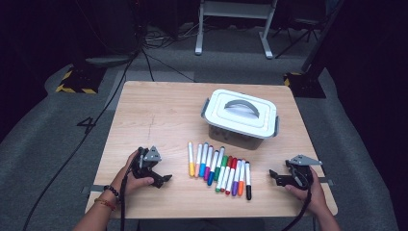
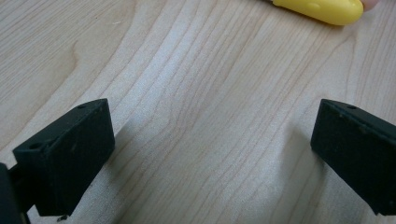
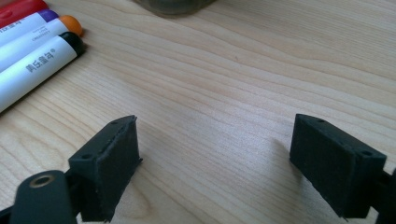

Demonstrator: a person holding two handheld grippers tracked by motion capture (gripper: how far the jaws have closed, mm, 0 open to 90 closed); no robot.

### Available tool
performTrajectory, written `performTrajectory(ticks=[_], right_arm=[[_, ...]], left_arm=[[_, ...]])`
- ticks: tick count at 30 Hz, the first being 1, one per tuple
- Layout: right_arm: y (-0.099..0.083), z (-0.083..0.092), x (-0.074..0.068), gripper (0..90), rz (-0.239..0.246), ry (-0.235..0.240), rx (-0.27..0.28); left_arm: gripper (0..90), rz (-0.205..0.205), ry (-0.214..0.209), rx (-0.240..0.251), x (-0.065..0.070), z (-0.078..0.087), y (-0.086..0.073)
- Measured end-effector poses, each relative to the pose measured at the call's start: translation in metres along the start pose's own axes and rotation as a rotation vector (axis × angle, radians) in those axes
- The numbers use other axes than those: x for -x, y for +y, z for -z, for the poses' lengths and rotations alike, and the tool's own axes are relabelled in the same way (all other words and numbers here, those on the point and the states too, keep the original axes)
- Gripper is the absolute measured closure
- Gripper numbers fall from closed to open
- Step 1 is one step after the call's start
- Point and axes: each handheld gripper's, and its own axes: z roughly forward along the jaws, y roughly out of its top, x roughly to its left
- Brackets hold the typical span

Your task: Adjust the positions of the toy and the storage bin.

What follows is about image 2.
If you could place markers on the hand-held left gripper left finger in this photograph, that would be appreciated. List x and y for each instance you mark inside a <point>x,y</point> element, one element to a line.
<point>65,161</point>

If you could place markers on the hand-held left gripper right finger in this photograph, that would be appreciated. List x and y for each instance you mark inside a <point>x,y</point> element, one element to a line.
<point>358,158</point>

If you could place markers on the yellow marker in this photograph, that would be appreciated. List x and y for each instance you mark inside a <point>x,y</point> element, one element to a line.
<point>327,11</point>

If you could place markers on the pink marker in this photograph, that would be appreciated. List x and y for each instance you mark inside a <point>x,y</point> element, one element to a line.
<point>370,3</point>

